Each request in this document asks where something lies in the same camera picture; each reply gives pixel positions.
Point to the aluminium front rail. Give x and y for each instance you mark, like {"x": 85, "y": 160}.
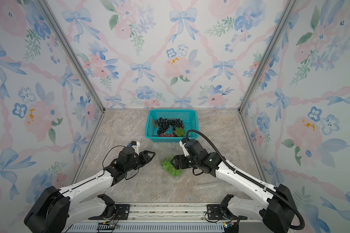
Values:
{"x": 167, "y": 218}

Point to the clear plastic clamshell container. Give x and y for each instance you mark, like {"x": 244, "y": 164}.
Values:
{"x": 169, "y": 168}

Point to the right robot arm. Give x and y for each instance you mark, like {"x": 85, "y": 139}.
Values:
{"x": 273, "y": 205}

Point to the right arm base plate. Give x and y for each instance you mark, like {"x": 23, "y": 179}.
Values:
{"x": 217, "y": 213}

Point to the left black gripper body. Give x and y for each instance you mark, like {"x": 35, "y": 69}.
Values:
{"x": 139, "y": 160}

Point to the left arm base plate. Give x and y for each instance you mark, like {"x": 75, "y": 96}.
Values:
{"x": 116, "y": 212}

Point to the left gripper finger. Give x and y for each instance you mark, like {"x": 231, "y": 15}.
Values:
{"x": 147, "y": 159}
{"x": 147, "y": 153}

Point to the dark purple grape bunch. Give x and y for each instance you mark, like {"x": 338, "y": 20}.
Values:
{"x": 165, "y": 124}

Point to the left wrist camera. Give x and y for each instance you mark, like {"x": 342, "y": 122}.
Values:
{"x": 135, "y": 145}

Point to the teal plastic basket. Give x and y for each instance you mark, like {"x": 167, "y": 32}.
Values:
{"x": 188, "y": 116}

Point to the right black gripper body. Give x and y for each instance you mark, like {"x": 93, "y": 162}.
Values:
{"x": 182, "y": 161}

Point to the green grape leaf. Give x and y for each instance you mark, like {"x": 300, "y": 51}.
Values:
{"x": 180, "y": 132}

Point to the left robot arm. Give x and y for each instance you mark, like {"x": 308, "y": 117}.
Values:
{"x": 59, "y": 208}

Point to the red grape bunch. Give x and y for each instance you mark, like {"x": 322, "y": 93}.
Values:
{"x": 167, "y": 135}

